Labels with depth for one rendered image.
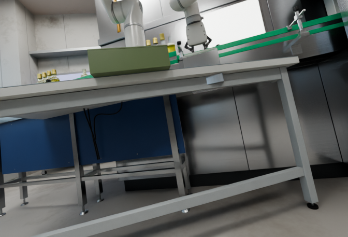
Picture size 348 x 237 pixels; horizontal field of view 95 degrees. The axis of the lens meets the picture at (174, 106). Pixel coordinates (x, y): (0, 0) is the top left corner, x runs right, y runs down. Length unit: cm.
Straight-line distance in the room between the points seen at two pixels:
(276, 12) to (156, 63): 106
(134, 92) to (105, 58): 17
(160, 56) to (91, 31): 425
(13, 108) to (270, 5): 159
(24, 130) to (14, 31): 318
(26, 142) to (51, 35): 367
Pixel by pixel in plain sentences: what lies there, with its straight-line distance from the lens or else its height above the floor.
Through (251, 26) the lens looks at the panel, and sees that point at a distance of 140.
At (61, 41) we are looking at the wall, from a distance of 496.
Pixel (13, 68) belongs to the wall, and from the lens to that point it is 445.
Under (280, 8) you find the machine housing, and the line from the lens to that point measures 152.
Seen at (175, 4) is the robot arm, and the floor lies 105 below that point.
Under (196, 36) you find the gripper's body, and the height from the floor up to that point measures 93.
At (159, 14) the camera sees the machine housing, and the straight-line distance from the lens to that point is 157.
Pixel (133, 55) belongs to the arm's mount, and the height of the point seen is 81.
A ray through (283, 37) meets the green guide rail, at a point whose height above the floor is 91.
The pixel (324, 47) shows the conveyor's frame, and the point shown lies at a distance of 124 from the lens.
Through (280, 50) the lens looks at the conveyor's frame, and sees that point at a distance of 116.
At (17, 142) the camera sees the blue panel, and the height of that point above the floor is 57.
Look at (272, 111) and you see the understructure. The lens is 130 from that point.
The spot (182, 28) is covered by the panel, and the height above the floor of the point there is 125.
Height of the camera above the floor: 53
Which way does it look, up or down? 5 degrees up
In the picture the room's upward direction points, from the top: 10 degrees counter-clockwise
